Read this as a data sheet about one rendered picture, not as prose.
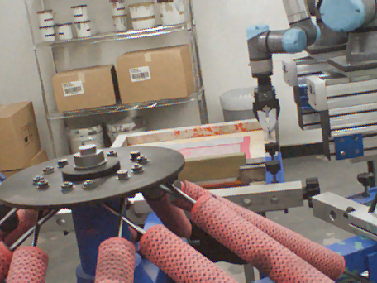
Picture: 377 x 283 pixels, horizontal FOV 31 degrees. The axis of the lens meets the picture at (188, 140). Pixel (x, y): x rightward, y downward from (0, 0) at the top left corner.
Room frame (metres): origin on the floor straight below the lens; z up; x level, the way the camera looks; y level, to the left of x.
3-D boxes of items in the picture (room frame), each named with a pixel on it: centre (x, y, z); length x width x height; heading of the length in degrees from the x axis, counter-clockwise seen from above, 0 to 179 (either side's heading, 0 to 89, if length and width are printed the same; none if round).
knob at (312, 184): (1.59, -0.27, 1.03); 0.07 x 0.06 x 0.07; 172
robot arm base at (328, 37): (2.62, -0.61, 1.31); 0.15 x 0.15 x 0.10
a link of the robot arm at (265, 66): (2.22, -0.27, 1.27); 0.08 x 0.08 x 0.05
